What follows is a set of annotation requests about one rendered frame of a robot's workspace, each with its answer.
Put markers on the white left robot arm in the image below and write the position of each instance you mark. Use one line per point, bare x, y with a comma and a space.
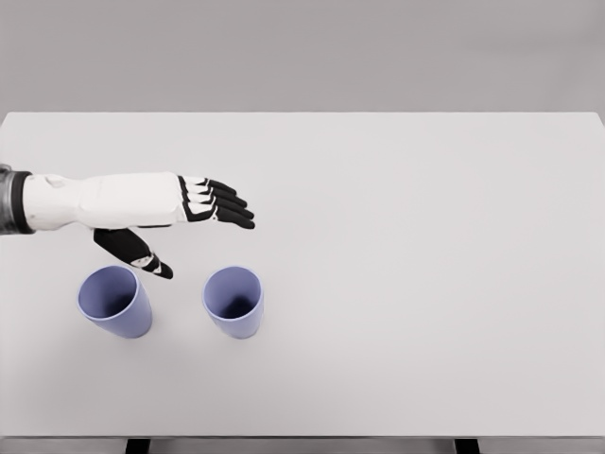
47, 203

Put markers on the lavender plastic cup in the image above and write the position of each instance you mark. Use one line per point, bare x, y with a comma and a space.
115, 302
234, 300

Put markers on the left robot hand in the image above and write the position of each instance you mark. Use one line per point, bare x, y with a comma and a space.
132, 201

